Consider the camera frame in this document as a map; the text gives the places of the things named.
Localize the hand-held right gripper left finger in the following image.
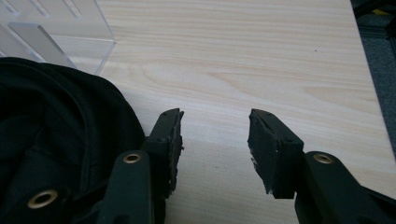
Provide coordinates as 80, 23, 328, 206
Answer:
141, 107, 185, 200

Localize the dark stand base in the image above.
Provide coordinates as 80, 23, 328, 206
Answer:
350, 0, 396, 60

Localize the black cloth garment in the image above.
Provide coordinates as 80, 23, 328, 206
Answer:
0, 57, 147, 224

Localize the clear acrylic organizer box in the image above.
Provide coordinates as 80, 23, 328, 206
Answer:
0, 0, 117, 77

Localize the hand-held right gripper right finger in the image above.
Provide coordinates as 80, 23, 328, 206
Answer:
247, 108, 304, 200

